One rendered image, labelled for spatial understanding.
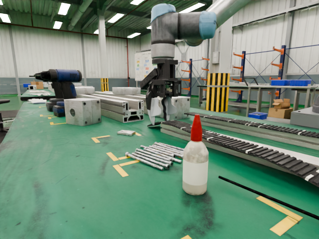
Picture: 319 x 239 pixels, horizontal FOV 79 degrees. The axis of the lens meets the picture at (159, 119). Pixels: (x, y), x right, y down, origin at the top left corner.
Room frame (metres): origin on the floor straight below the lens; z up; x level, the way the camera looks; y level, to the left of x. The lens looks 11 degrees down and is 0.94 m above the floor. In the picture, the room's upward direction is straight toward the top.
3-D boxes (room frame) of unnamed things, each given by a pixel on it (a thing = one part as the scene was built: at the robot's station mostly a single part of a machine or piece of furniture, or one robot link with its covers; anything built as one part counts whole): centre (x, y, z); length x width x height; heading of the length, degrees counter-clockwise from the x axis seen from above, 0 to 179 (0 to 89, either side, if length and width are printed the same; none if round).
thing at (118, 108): (1.10, 0.36, 0.82); 0.80 x 0.10 x 0.09; 39
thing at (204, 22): (0.65, -0.11, 1.11); 0.11 x 0.11 x 0.08; 82
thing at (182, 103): (0.88, -0.08, 0.83); 0.12 x 0.09 x 0.10; 129
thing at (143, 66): (6.94, 0.29, 0.97); 1.51 x 0.50 x 1.95; 52
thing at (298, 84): (3.37, -2.03, 0.50); 1.03 x 0.55 x 1.01; 44
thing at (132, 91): (1.22, 0.21, 0.87); 0.16 x 0.11 x 0.07; 39
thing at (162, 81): (0.64, -0.02, 0.95); 0.09 x 0.08 x 0.12; 38
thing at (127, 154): (0.37, 0.03, 0.78); 0.11 x 0.01 x 0.01; 48
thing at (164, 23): (0.64, -0.01, 1.11); 0.09 x 0.08 x 0.11; 82
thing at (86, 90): (1.29, 0.51, 0.87); 0.16 x 0.11 x 0.07; 39
